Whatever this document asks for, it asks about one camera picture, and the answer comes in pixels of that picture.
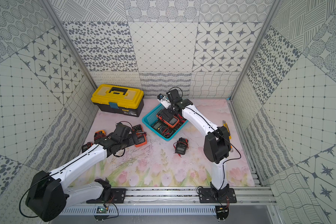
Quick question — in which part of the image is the aluminium rail frame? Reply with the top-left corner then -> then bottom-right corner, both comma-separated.
72,186 -> 278,206

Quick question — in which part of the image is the small black multimeter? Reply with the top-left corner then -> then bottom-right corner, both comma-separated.
173,138 -> 189,156

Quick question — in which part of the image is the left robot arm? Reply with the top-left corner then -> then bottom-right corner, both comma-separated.
22,121 -> 139,222

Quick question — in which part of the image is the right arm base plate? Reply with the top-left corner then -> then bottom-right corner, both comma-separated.
196,187 -> 237,204

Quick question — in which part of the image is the black red multimeter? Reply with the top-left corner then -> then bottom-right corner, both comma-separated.
81,142 -> 93,153

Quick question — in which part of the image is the small yellow multimeter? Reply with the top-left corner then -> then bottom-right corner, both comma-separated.
94,130 -> 106,141

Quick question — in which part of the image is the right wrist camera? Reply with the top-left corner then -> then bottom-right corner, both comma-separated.
157,94 -> 171,109

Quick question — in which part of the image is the yellow utility knife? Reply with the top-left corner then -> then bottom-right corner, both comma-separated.
223,120 -> 231,140

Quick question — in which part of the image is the teal plastic basket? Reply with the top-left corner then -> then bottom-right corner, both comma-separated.
142,104 -> 189,141

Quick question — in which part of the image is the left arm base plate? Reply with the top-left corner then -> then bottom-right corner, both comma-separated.
101,188 -> 127,204

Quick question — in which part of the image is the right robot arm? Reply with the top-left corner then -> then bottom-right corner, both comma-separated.
157,88 -> 231,197

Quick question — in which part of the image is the white cable duct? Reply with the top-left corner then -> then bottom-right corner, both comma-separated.
61,205 -> 216,216

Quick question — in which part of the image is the orange multimeter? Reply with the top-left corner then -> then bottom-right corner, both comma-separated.
133,125 -> 147,147
157,110 -> 179,128

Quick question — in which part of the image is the yellow black toolbox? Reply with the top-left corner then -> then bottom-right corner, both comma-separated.
91,84 -> 144,117

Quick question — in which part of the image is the dark green multimeter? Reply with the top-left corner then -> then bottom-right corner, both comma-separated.
152,120 -> 175,139

